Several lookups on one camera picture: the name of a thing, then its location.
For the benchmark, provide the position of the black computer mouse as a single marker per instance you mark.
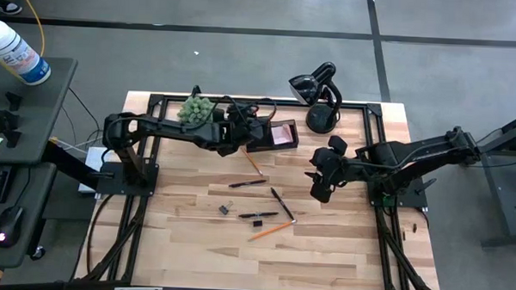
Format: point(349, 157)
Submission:
point(9, 226)

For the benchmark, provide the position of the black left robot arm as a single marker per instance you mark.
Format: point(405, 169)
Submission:
point(168, 129)

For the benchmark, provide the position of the black gooseneck desk lamp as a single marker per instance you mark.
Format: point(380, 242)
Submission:
point(321, 119)

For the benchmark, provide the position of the black plastic bracket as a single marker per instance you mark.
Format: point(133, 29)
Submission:
point(2, 123)
point(13, 101)

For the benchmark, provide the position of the white wipes canister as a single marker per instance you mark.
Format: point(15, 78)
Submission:
point(16, 55)

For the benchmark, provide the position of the black mesh desk organizer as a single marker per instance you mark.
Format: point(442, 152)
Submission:
point(258, 148)

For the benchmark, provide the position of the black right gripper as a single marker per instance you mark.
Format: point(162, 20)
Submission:
point(330, 169)

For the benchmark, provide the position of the grey metal stand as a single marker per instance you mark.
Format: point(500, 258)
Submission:
point(497, 192)

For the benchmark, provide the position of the green plant in white pot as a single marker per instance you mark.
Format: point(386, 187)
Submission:
point(194, 110)

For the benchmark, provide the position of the black caster wheel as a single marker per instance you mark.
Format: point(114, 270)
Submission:
point(37, 253)

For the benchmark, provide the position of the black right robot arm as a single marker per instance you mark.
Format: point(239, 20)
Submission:
point(412, 154)

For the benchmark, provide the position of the person's shoe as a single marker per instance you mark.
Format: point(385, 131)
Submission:
point(6, 8)

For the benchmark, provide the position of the black side desk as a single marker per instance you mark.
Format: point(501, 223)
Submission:
point(35, 111)

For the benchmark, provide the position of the black pen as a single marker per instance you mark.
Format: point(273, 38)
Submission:
point(247, 183)
point(282, 202)
point(257, 214)

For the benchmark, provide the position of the pink sticky note pad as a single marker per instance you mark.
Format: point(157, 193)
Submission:
point(282, 135)

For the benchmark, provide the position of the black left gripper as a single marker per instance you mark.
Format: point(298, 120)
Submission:
point(241, 131)

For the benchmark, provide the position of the black aluminium table frame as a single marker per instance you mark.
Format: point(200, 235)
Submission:
point(375, 123)

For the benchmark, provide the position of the orange pencil with eraser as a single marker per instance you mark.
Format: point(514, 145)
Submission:
point(252, 161)
point(272, 230)

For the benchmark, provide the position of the black keyboard tray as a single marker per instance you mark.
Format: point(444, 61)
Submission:
point(32, 189)

